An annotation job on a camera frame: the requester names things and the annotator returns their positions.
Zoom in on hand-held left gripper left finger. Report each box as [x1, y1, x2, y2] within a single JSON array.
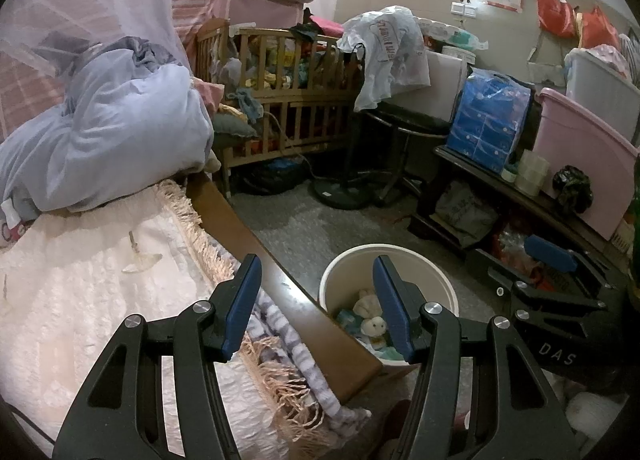
[[52, 253, 263, 460]]

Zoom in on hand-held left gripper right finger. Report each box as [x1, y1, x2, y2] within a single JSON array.
[[372, 254, 576, 460]]

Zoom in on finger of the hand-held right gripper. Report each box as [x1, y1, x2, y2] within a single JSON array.
[[524, 234, 626, 297], [492, 279, 623, 336]]

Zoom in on cream plush toy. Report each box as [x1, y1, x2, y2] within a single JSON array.
[[351, 289, 390, 348]]

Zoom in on green towel cloth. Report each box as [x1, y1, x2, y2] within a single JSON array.
[[336, 309, 363, 336]]

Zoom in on white trash bin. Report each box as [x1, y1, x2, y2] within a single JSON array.
[[319, 245, 460, 366]]

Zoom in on orange bag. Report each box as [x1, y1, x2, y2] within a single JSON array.
[[490, 225, 543, 286]]

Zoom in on white fluffy cloth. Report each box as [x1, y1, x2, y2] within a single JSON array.
[[565, 382, 636, 451]]

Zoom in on black plastic bag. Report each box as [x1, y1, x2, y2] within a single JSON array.
[[552, 165, 593, 215]]

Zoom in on stacked clear plastic containers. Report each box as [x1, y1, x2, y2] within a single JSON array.
[[515, 149, 551, 198]]

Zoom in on purple white patterned blanket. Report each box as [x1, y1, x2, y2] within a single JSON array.
[[245, 285, 373, 423]]

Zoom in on dark wooden table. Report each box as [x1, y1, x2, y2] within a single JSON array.
[[415, 144, 631, 301]]

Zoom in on grey printed bag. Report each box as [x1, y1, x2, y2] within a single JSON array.
[[434, 180, 498, 248]]

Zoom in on pink storage bin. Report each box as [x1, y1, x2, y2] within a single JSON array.
[[532, 87, 640, 241]]

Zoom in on black fan base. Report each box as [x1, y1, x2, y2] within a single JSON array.
[[312, 175, 386, 211]]

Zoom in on blue tissue pack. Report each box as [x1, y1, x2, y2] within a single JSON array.
[[445, 68, 533, 176]]

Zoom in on pink embroidered fringed bedspread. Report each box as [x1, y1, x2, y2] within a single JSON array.
[[0, 179, 326, 460]]

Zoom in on green pillow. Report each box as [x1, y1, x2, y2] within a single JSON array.
[[212, 113, 261, 148]]

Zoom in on clear storage box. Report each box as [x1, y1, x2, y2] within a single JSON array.
[[565, 48, 633, 101]]

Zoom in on black stool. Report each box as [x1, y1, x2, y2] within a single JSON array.
[[362, 108, 451, 206]]

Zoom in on wooden crib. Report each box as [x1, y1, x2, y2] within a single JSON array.
[[195, 18, 371, 196]]

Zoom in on teal cloth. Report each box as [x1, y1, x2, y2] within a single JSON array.
[[229, 88, 264, 123]]

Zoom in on white box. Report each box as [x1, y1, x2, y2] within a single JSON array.
[[402, 49, 471, 121]]

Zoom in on grey quilt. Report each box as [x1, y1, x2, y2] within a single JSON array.
[[0, 33, 216, 221]]

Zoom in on red hanging bag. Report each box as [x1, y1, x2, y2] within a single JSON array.
[[537, 0, 577, 38], [577, 5, 621, 51]]

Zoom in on white green package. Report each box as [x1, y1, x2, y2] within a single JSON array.
[[419, 18, 488, 54]]

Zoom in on pink printed cloth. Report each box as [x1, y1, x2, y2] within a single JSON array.
[[0, 217, 36, 243]]

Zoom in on white plastic bag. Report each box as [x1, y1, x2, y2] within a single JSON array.
[[337, 5, 432, 112]]

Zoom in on pink fabric storage box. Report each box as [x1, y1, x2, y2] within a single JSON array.
[[207, 0, 316, 34]]

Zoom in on wooden bed frame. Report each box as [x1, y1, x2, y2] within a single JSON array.
[[186, 173, 398, 403]]

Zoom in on black cable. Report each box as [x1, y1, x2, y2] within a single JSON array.
[[0, 397, 56, 447]]

